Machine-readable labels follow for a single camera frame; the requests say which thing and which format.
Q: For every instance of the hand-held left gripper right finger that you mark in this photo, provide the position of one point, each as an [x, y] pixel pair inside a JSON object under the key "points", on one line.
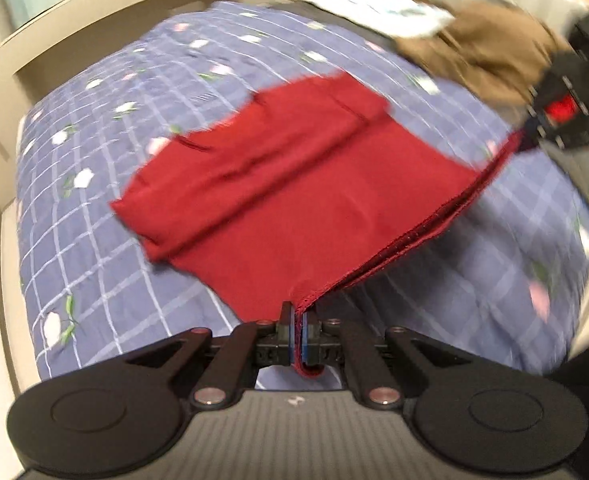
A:
{"points": [[306, 342]]}

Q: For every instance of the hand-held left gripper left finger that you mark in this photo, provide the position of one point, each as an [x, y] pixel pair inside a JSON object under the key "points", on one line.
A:
{"points": [[287, 332]]}

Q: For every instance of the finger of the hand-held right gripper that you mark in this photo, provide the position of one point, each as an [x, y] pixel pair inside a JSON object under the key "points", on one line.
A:
{"points": [[528, 136]]}

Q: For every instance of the red long-sleeve sweater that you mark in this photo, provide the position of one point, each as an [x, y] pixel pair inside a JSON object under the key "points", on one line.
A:
{"points": [[299, 185]]}

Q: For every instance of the brown garment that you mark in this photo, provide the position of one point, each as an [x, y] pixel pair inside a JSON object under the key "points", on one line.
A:
{"points": [[484, 55]]}

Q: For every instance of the light blue patterned cloth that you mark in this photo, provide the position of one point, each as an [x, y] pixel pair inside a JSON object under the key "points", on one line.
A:
{"points": [[384, 12]]}

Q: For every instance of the blue floral checked quilt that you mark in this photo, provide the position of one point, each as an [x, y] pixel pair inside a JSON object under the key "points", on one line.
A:
{"points": [[99, 260]]}

